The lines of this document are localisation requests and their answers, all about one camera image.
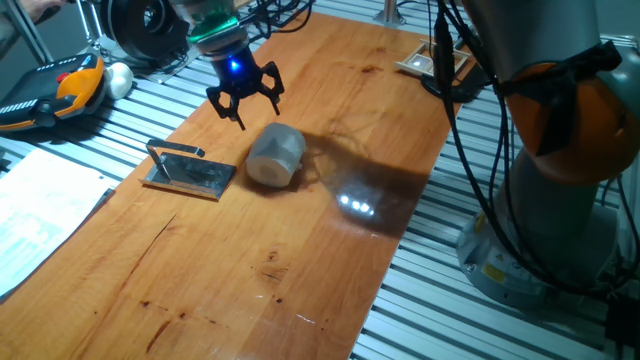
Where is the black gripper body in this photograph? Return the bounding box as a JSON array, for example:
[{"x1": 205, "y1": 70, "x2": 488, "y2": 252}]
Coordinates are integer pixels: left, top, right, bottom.
[{"x1": 197, "y1": 28, "x2": 262, "y2": 100}]

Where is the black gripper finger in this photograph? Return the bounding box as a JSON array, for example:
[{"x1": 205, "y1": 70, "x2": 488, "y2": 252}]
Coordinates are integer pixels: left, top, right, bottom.
[
  {"x1": 257, "y1": 60, "x2": 286, "y2": 117},
  {"x1": 205, "y1": 85, "x2": 247, "y2": 132}
]

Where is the white toilet paper roll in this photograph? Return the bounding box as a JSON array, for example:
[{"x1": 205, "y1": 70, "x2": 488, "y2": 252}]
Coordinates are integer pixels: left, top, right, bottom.
[{"x1": 244, "y1": 122, "x2": 307, "y2": 190}]

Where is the shiny metal toilet paper holder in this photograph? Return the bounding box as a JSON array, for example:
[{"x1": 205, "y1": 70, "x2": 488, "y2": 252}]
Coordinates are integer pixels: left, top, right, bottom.
[{"x1": 139, "y1": 138, "x2": 238, "y2": 202}]

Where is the person's hand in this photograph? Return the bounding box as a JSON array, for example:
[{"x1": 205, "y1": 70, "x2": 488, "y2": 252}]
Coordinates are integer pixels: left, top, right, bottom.
[{"x1": 20, "y1": 0, "x2": 66, "y2": 24}]

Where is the black round device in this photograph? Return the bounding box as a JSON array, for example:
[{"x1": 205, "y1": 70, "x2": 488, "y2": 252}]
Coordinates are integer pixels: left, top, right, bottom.
[{"x1": 99, "y1": 0, "x2": 191, "y2": 64}]

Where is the white round object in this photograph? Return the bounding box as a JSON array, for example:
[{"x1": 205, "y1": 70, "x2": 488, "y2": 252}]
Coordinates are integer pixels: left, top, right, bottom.
[{"x1": 103, "y1": 61, "x2": 135, "y2": 101}]

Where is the orange black teach pendant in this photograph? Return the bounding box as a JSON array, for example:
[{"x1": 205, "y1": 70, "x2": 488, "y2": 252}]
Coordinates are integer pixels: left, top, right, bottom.
[{"x1": 0, "y1": 52, "x2": 107, "y2": 134}]

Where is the black clamp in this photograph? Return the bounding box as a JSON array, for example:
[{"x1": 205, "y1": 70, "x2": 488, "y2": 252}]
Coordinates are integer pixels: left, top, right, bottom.
[{"x1": 419, "y1": 62, "x2": 494, "y2": 105}]

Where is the grey metal pole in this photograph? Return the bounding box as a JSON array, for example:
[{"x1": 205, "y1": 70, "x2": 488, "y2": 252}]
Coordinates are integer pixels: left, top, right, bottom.
[{"x1": 0, "y1": 0, "x2": 54, "y2": 64}]

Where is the white printed paper sheet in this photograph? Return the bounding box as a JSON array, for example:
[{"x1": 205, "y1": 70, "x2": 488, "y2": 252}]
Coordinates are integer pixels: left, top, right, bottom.
[{"x1": 0, "y1": 148, "x2": 115, "y2": 301}]

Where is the black wire rack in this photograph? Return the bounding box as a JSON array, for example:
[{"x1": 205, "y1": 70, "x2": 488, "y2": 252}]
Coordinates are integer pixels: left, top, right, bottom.
[{"x1": 239, "y1": 0, "x2": 316, "y2": 41}]

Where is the silver metal post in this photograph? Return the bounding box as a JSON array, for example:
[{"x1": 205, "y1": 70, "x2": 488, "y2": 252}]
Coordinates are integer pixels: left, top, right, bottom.
[{"x1": 372, "y1": 0, "x2": 407, "y2": 27}]

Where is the small wooden frame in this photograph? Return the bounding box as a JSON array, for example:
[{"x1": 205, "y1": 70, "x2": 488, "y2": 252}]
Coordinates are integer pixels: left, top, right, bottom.
[{"x1": 394, "y1": 38, "x2": 474, "y2": 79}]

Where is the black cable bundle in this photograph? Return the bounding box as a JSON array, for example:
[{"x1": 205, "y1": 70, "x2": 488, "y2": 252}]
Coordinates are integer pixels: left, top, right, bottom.
[{"x1": 432, "y1": 0, "x2": 640, "y2": 296}]

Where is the black strap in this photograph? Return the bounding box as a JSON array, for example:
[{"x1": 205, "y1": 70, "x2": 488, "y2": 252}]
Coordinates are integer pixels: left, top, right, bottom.
[{"x1": 497, "y1": 39, "x2": 624, "y2": 157}]

